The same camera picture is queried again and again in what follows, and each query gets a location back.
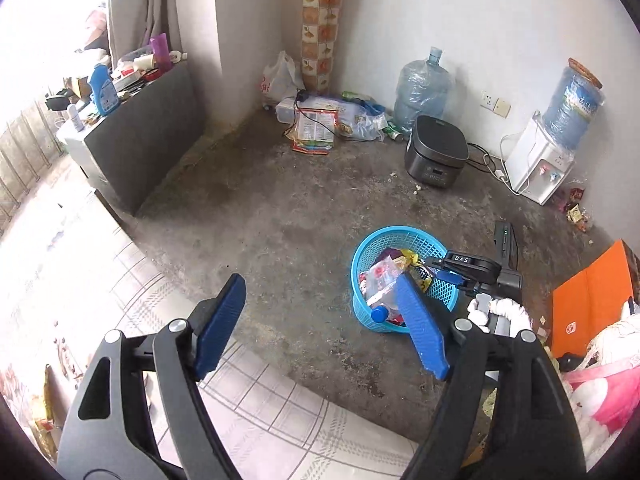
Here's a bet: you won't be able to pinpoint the white water dispenser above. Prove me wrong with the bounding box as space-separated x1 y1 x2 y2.
504 110 576 206

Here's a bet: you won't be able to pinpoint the white plastic container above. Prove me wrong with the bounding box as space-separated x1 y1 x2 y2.
275 97 301 124

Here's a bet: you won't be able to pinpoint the clear red print packet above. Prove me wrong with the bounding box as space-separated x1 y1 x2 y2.
359 258 406 306

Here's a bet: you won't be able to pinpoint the crumpled yellow wrapper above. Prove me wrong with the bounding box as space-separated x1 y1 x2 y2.
400 249 434 291

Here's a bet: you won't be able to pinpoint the red white carton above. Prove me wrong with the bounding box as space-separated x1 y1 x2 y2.
112 62 151 86

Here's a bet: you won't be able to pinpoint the printed paper packets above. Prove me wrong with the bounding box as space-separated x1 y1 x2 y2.
291 107 337 156

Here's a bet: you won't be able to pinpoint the black rice cooker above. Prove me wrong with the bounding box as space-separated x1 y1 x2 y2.
404 115 471 187

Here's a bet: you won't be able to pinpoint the floral patterned column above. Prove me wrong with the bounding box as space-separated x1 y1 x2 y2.
301 0 348 95

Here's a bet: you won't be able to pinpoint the clear plastic bag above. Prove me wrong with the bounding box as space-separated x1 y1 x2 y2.
307 92 391 142

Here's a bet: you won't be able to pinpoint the white power cord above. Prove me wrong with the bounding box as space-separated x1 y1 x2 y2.
470 132 526 196

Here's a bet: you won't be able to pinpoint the purple cup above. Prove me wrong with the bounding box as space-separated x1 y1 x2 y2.
149 33 172 76

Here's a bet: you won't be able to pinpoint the white plastic bag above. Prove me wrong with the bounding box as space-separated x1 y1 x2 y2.
257 51 306 108

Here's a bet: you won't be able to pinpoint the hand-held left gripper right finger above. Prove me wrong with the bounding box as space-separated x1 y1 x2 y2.
395 272 587 480

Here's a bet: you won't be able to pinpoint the blue plastic basket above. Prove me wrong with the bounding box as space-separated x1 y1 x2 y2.
351 226 463 335

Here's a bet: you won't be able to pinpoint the person's right hand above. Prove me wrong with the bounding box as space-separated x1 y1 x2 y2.
467 294 532 334

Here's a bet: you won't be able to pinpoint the cardboard box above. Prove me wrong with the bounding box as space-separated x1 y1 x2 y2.
62 76 94 101

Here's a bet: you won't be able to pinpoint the curtain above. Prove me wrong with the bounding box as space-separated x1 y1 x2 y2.
107 0 183 61

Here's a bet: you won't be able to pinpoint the grey cabinet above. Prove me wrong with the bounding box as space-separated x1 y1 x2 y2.
56 62 208 218

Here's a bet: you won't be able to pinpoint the large blue water jug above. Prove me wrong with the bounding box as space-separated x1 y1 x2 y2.
393 46 451 133
542 57 603 150

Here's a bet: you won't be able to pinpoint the blue detergent bottle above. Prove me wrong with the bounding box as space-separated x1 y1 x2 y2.
89 64 121 117

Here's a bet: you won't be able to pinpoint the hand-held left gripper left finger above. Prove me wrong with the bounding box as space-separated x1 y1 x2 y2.
56 272 247 480

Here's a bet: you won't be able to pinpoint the pink plastic bag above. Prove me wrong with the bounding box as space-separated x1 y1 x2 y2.
560 310 640 441

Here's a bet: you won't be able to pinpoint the orange folder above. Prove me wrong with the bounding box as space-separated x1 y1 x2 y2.
551 240 636 358

